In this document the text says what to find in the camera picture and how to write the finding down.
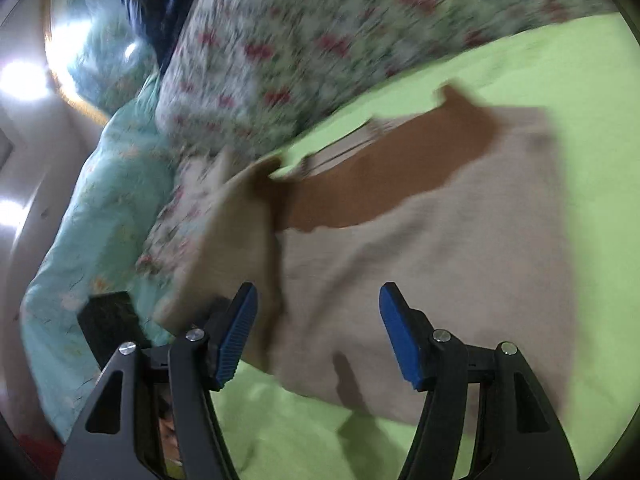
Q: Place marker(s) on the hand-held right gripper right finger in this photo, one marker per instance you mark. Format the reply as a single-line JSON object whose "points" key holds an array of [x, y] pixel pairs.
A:
{"points": [[400, 335]]}

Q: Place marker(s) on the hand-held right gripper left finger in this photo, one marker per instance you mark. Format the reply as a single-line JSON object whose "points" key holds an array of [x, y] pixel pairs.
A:
{"points": [[237, 340]]}

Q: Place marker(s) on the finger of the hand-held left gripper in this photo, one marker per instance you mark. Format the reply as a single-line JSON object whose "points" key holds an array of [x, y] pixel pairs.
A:
{"points": [[107, 320]]}

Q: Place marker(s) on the beige knit sweater brown trim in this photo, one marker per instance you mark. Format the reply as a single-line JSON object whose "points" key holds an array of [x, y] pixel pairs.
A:
{"points": [[400, 260]]}

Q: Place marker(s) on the teal floral blanket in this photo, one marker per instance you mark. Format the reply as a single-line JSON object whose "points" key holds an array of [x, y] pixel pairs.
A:
{"points": [[100, 210]]}

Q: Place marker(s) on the pink floral ruffled pillow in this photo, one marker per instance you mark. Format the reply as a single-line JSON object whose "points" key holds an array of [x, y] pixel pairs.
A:
{"points": [[170, 220]]}

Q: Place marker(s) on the red cloth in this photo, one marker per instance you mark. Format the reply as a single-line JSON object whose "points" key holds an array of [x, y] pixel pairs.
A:
{"points": [[35, 455]]}

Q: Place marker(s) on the lime green bed sheet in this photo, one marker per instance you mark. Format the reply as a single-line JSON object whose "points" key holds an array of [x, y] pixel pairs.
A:
{"points": [[590, 110]]}

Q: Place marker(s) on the white red floral quilt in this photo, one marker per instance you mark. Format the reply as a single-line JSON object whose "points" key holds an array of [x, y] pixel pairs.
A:
{"points": [[300, 35]]}

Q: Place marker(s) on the dark blue cloth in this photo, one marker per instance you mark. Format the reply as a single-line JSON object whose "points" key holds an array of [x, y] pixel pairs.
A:
{"points": [[160, 0]]}

